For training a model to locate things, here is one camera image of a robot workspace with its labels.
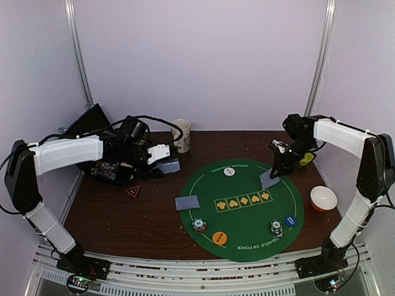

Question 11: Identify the single blue playing card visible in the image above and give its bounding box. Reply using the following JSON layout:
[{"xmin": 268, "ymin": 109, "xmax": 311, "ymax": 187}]
[{"xmin": 175, "ymin": 195, "xmax": 200, "ymax": 211}]

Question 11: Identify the yellow-green plastic bowl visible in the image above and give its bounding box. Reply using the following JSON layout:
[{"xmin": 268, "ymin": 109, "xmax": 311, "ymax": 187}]
[{"xmin": 299, "ymin": 152, "xmax": 315, "ymax": 167}]

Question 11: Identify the aluminium front rail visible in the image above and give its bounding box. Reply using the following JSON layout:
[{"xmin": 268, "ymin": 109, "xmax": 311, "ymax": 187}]
[{"xmin": 23, "ymin": 244, "xmax": 383, "ymax": 295}]

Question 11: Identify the orange big blind button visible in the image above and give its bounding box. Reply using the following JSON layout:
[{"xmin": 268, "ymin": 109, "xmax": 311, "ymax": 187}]
[{"xmin": 212, "ymin": 231, "xmax": 228, "ymax": 245}]

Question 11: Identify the red black triangle button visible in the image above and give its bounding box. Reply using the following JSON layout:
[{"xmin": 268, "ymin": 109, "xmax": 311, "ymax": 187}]
[{"xmin": 125, "ymin": 186, "xmax": 141, "ymax": 199}]

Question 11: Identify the right aluminium frame post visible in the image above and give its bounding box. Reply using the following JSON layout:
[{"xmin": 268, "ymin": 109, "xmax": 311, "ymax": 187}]
[{"xmin": 304, "ymin": 0, "xmax": 338, "ymax": 117}]

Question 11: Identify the white dealer button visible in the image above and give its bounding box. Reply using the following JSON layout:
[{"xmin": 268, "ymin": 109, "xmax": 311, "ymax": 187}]
[{"xmin": 223, "ymin": 167, "xmax": 236, "ymax": 177}]

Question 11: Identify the left aluminium frame post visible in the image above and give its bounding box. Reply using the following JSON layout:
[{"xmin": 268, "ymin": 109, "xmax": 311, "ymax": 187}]
[{"xmin": 64, "ymin": 0, "xmax": 94, "ymax": 109}]

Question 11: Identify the aluminium frame post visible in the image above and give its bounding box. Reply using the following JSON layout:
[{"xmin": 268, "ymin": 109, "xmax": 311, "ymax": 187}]
[
  {"xmin": 64, "ymin": 0, "xmax": 94, "ymax": 109},
  {"xmin": 304, "ymin": 0, "xmax": 338, "ymax": 117}
]

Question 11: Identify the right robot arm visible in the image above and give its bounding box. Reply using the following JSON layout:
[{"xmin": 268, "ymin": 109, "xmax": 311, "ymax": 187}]
[{"xmin": 266, "ymin": 113, "xmax": 394, "ymax": 249}]

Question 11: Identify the beige ceramic mug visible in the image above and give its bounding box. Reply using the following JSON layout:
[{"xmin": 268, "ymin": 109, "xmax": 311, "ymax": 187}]
[{"xmin": 172, "ymin": 119, "xmax": 191, "ymax": 154}]

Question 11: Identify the black poker chip case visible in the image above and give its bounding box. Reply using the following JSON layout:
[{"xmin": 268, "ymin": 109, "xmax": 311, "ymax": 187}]
[{"xmin": 64, "ymin": 104, "xmax": 147, "ymax": 187}]

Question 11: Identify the poker chip stack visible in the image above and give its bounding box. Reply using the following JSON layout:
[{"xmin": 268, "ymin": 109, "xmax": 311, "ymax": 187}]
[
  {"xmin": 270, "ymin": 220, "xmax": 284, "ymax": 239},
  {"xmin": 192, "ymin": 218, "xmax": 207, "ymax": 233}
]

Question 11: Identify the round green poker mat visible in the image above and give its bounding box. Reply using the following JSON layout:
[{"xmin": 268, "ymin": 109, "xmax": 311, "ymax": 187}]
[{"xmin": 180, "ymin": 158, "xmax": 305, "ymax": 262}]

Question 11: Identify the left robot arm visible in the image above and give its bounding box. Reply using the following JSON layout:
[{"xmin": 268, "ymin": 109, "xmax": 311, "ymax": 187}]
[{"xmin": 3, "ymin": 116, "xmax": 170, "ymax": 274}]

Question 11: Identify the blue small blind button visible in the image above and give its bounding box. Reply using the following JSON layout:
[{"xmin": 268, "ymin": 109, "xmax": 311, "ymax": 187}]
[{"xmin": 285, "ymin": 215, "xmax": 297, "ymax": 228}]

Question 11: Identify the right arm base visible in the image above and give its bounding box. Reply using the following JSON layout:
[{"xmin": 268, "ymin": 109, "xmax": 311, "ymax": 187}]
[{"xmin": 295, "ymin": 247, "xmax": 348, "ymax": 279}]

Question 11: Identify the white orange bowl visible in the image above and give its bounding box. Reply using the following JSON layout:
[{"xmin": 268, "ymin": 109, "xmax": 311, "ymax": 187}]
[{"xmin": 310, "ymin": 186, "xmax": 338, "ymax": 213}]

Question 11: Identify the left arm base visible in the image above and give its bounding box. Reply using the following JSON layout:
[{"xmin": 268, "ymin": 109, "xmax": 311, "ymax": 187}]
[{"xmin": 56, "ymin": 253, "xmax": 110, "ymax": 280}]

